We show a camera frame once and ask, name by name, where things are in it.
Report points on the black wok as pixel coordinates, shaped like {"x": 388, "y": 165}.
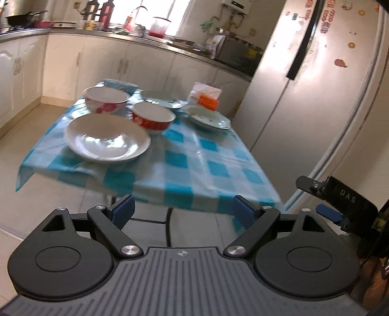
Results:
{"x": 19, "y": 18}

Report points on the silver refrigerator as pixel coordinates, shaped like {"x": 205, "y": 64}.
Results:
{"x": 319, "y": 106}

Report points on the green-rimmed white plate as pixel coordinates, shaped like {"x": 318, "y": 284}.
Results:
{"x": 206, "y": 117}

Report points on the red fridge magnet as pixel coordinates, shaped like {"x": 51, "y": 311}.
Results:
{"x": 341, "y": 63}

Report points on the orange packet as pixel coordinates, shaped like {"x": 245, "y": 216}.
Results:
{"x": 209, "y": 101}

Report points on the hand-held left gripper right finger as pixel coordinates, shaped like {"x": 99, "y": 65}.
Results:
{"x": 242, "y": 212}

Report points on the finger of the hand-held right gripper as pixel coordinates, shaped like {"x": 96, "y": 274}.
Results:
{"x": 329, "y": 212}
{"x": 310, "y": 185}

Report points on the large white red-flowered bowl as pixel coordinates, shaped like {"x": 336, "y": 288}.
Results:
{"x": 106, "y": 95}

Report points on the metal table frame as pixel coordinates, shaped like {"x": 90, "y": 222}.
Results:
{"x": 166, "y": 224}

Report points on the plain white plate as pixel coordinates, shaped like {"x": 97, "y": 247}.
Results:
{"x": 106, "y": 139}

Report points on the grey kitchen countertop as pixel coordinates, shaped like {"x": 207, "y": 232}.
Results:
{"x": 121, "y": 37}

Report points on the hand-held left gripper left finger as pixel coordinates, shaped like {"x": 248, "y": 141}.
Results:
{"x": 124, "y": 211}

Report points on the pale blue cartoon print bowl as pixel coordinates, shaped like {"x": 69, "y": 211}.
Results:
{"x": 158, "y": 96}

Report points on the red plastic basket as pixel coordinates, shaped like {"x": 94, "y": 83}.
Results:
{"x": 159, "y": 27}

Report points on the green hanging gloves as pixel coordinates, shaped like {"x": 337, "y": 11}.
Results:
{"x": 207, "y": 25}

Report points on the red patterned bowl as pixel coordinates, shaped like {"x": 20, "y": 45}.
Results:
{"x": 152, "y": 114}

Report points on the red frying pan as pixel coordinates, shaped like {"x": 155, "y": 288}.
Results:
{"x": 44, "y": 24}

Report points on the blue checkered tablecloth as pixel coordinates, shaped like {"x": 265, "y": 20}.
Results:
{"x": 182, "y": 164}

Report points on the white kitchen base cabinets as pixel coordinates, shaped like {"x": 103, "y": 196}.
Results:
{"x": 91, "y": 66}

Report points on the white plastic bag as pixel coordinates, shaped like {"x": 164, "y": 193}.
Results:
{"x": 202, "y": 89}

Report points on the black microwave oven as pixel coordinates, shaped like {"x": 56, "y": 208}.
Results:
{"x": 237, "y": 54}

